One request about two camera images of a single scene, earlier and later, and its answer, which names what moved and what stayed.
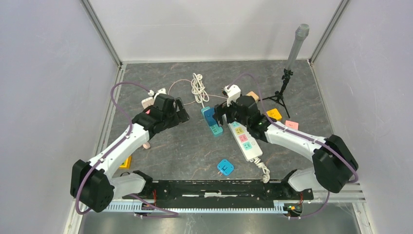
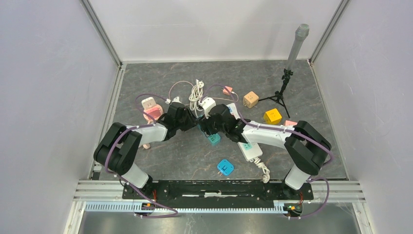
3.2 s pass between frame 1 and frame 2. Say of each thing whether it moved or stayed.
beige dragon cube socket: stayed
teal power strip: moved
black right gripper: moved
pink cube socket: stayed
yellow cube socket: stayed
